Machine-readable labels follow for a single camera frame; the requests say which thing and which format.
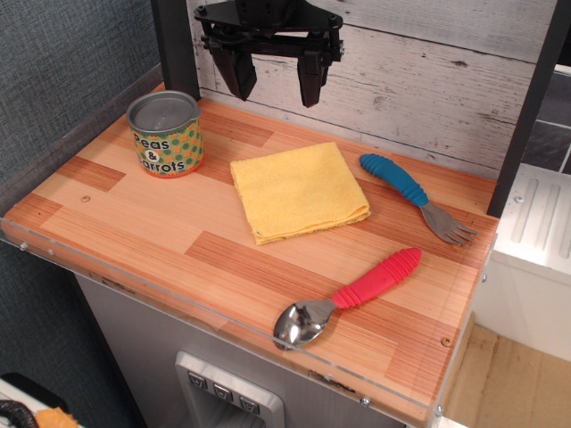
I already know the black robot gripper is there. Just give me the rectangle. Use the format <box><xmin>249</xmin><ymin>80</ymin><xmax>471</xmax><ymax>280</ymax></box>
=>
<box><xmin>194</xmin><ymin>1</ymin><xmax>343</xmax><ymax>108</ymax></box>

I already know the yellow dish towel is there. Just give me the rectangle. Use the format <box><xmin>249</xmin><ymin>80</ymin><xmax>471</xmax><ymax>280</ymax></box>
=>
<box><xmin>230</xmin><ymin>142</ymin><xmax>370</xmax><ymax>245</ymax></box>

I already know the peas and carrots toy can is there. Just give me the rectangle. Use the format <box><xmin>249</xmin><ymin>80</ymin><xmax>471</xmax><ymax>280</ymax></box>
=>
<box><xmin>126</xmin><ymin>90</ymin><xmax>204</xmax><ymax>178</ymax></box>

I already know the grey toy fridge cabinet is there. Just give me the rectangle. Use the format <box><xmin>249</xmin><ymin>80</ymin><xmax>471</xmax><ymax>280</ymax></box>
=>
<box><xmin>77</xmin><ymin>276</ymin><xmax>402</xmax><ymax>427</ymax></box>

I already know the white toy sink unit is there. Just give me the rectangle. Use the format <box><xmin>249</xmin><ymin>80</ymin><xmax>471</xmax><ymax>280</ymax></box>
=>
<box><xmin>470</xmin><ymin>64</ymin><xmax>571</xmax><ymax>363</ymax></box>

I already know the orange object bottom left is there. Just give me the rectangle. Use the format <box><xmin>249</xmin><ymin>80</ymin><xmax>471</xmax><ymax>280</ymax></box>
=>
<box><xmin>35</xmin><ymin>407</ymin><xmax>80</xmax><ymax>428</ymax></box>

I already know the dark left frame post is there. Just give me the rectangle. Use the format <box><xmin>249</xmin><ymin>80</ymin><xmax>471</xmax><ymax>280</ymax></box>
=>
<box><xmin>150</xmin><ymin>0</ymin><xmax>201</xmax><ymax>100</ymax></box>

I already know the dark frame post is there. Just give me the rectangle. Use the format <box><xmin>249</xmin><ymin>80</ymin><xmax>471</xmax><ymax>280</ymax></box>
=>
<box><xmin>486</xmin><ymin>0</ymin><xmax>570</xmax><ymax>218</ymax></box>
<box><xmin>150</xmin><ymin>0</ymin><xmax>201</xmax><ymax>100</ymax></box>

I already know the blue handled toy fork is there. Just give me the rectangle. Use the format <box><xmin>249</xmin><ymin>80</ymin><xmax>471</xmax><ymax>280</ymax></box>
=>
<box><xmin>359</xmin><ymin>153</ymin><xmax>477</xmax><ymax>246</ymax></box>

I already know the red handled toy spoon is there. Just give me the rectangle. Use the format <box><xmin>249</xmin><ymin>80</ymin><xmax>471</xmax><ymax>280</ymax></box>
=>
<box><xmin>273</xmin><ymin>248</ymin><xmax>422</xmax><ymax>350</ymax></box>

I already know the dark right frame post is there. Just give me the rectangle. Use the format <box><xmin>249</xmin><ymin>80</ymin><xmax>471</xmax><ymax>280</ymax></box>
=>
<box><xmin>486</xmin><ymin>0</ymin><xmax>570</xmax><ymax>218</ymax></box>

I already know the black ribbed hose bottom left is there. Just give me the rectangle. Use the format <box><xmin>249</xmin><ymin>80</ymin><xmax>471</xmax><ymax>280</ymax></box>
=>
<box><xmin>0</xmin><ymin>399</ymin><xmax>40</xmax><ymax>428</ymax></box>

